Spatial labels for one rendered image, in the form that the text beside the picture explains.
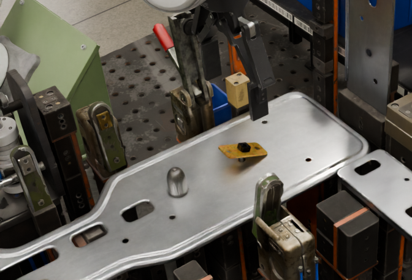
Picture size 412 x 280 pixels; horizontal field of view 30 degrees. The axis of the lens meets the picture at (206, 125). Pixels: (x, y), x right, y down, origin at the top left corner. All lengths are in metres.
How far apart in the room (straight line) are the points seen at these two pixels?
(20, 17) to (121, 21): 1.81
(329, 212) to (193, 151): 0.27
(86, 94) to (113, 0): 2.20
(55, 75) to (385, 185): 0.84
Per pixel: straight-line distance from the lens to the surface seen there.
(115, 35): 3.65
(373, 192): 1.26
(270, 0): 1.70
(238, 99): 1.40
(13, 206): 1.38
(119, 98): 2.02
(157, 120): 1.92
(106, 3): 3.92
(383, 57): 1.34
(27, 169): 1.28
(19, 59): 1.87
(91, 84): 1.76
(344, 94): 1.45
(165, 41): 1.40
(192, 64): 1.35
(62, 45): 1.80
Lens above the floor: 1.87
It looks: 39 degrees down
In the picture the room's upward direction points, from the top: 8 degrees counter-clockwise
